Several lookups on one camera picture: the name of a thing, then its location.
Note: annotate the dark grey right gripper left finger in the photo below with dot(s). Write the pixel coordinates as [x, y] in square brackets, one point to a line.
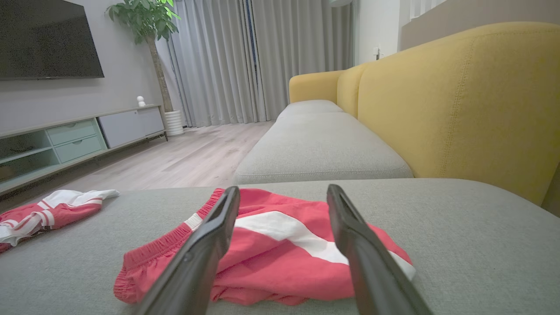
[199, 267]

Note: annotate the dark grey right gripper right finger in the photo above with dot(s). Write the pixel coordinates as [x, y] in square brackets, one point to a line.
[369, 271]

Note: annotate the red shorts with white stripe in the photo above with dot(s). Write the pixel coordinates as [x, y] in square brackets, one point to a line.
[271, 262]

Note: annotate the red and white jersey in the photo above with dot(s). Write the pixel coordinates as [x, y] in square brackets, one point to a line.
[57, 212]

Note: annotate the wide grey sofa chaise cushion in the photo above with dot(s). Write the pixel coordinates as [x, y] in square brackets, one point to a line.
[472, 245]

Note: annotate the long grey sofa seat cushion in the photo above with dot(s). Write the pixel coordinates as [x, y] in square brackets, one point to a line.
[319, 148]

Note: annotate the white ribbed plant pot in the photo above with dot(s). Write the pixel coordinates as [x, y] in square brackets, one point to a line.
[174, 123]

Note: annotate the grey and green TV cabinet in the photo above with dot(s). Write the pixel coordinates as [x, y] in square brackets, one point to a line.
[127, 127]

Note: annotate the small grey sofa seat cushion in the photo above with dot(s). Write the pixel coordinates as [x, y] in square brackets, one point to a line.
[308, 108]

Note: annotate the small white figurine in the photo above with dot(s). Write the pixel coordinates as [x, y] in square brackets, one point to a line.
[141, 101]

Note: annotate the yellow grey sofa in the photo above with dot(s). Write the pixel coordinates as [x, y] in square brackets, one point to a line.
[459, 109]

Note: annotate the green potted tree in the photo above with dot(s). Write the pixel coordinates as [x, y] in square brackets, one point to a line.
[146, 19]

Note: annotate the black flat screen television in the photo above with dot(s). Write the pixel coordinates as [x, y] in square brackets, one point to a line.
[43, 39]

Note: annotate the white wall socket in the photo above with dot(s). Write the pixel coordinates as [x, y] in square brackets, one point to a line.
[377, 53]

